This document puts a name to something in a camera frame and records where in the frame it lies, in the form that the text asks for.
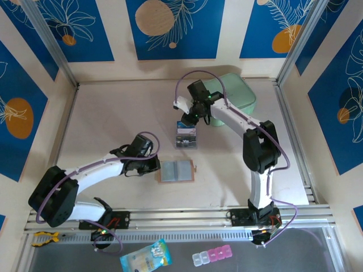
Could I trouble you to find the blue and white credit card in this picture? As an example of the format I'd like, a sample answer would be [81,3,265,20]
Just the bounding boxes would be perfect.
[176,120,197,137]

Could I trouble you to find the tan leather card holder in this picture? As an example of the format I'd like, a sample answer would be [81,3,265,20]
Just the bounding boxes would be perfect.
[158,159,199,185]

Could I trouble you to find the black credit card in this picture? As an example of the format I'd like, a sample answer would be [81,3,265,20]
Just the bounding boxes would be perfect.
[175,134,199,150]

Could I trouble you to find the mint green zip pouch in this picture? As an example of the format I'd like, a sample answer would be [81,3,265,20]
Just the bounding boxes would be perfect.
[202,73,258,128]

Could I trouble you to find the blue snack packet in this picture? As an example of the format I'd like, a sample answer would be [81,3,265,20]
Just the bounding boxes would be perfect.
[119,238,174,272]

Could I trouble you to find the grey metal shelf panel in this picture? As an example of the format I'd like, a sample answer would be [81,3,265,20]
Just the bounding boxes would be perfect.
[28,226,345,272]

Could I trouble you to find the white and pink pill organizer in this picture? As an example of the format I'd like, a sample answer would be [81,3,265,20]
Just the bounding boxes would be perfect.
[192,244,234,267]

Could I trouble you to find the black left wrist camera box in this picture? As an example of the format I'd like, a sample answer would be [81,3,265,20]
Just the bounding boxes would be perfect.
[129,134,154,156]

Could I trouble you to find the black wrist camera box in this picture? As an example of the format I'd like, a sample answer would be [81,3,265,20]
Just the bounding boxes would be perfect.
[129,134,154,156]
[186,80,223,101]

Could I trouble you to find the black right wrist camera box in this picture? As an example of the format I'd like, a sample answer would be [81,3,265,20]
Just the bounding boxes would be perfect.
[186,80,223,101]

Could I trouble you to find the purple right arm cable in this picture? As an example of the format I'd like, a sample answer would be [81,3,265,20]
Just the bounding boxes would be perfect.
[175,70,298,250]

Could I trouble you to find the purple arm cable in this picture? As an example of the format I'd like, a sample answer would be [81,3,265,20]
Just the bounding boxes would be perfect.
[175,70,298,250]
[35,130,161,256]

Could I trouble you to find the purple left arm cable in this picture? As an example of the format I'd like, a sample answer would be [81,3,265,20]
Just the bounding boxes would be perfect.
[35,130,161,256]

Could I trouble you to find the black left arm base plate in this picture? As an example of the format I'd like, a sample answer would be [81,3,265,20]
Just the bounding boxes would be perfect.
[78,210,132,231]

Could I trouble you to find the aluminium frame rail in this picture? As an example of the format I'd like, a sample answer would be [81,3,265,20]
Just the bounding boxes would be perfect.
[23,204,338,235]

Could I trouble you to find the grey slotted cable duct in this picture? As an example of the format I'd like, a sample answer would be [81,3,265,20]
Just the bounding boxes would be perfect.
[64,229,255,242]

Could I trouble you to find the aluminium side rail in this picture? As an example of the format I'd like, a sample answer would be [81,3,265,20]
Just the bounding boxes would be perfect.
[273,80,317,205]
[41,83,79,212]

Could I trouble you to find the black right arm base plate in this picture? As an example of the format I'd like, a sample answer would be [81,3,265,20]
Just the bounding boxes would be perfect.
[229,207,282,228]

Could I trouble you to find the yellow handled pliers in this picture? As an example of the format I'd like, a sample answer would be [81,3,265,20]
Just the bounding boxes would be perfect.
[31,231,68,248]

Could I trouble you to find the aluminium frame post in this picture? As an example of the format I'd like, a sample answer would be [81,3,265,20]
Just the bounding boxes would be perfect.
[21,0,79,88]
[276,0,326,86]

